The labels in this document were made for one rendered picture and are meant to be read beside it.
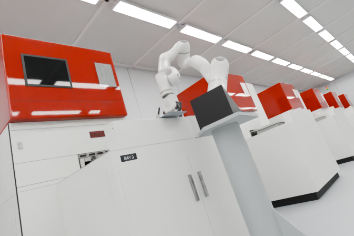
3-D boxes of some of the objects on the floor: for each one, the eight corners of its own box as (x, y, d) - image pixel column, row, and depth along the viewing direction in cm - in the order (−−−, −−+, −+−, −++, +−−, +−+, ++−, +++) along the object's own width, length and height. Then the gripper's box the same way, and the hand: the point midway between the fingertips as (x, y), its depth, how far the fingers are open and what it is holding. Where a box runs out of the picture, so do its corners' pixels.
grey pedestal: (371, 256, 118) (293, 99, 142) (381, 314, 82) (274, 91, 106) (269, 267, 143) (217, 132, 167) (242, 315, 107) (181, 134, 130)
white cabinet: (84, 349, 124) (55, 184, 147) (201, 259, 195) (169, 158, 219) (167, 382, 85) (110, 150, 108) (276, 255, 156) (227, 132, 180)
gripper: (180, 88, 159) (189, 114, 154) (163, 100, 170) (170, 124, 165) (172, 88, 154) (181, 114, 149) (155, 100, 164) (163, 125, 159)
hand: (175, 118), depth 157 cm, fingers open, 8 cm apart
